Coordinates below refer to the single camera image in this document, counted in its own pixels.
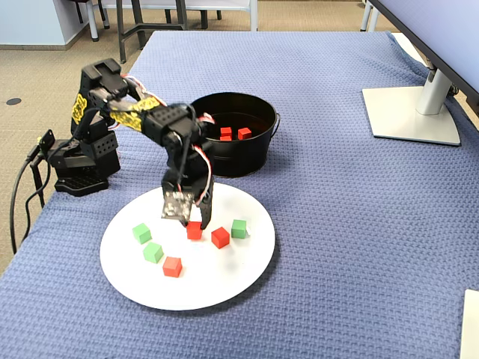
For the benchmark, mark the green cube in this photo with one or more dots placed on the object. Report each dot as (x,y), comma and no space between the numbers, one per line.
(153,253)
(238,229)
(141,233)

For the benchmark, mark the white table leg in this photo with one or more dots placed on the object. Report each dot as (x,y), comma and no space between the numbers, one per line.
(93,20)

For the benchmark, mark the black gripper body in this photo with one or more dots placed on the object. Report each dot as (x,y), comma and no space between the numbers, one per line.
(195,191)

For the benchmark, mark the red cube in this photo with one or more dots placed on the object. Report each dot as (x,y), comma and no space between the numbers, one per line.
(225,131)
(244,133)
(172,266)
(220,237)
(225,138)
(194,231)

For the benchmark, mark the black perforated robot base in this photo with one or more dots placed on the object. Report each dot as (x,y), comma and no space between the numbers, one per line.
(86,168)

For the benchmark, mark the small black camera circuit board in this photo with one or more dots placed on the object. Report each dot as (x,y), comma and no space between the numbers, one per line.
(176,205)

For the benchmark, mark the black metal bucket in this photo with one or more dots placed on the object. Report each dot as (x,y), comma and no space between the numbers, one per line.
(239,157)

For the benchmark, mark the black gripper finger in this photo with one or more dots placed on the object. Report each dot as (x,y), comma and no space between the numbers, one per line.
(184,223)
(207,211)

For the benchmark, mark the grey metal table frame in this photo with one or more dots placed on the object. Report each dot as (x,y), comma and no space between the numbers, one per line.
(120,37)

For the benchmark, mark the white desk legs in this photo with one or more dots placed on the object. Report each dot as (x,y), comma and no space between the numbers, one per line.
(368,15)

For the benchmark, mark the white table with leg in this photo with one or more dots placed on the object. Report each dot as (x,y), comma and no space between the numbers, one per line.
(253,16)

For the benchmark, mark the blue woven tablecloth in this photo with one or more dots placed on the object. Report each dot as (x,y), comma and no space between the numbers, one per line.
(337,224)

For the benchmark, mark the computer monitor screen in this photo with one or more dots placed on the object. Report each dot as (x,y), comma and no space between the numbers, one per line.
(441,30)

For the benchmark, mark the white round plate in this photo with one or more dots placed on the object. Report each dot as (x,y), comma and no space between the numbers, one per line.
(224,276)

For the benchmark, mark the black round floor cover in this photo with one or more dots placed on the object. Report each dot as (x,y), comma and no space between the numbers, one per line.
(13,101)

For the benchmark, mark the white flat board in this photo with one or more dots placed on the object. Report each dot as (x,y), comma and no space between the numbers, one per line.
(471,329)

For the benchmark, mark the dark table leg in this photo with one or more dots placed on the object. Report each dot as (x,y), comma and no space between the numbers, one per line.
(204,18)

